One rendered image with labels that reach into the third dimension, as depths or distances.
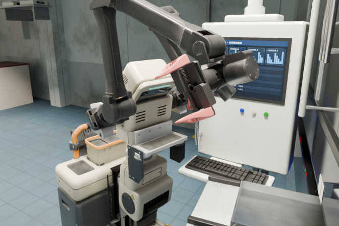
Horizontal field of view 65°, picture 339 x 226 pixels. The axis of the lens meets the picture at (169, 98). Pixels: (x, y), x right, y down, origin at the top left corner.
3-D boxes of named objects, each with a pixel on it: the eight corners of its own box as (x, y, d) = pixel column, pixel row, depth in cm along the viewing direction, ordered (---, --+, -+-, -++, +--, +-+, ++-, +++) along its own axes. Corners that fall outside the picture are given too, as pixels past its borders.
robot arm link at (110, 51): (108, -7, 94) (82, -9, 87) (132, -15, 84) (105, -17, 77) (125, 114, 104) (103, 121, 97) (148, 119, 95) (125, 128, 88)
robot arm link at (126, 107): (113, 103, 104) (102, 106, 101) (125, 91, 97) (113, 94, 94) (124, 123, 103) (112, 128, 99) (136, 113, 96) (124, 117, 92)
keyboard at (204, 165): (269, 177, 132) (269, 173, 131) (261, 191, 120) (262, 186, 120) (196, 157, 153) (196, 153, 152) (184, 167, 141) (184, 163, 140)
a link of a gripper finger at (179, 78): (178, 95, 50) (206, 81, 56) (162, 60, 50) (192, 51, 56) (156, 105, 55) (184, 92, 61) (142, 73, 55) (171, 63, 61)
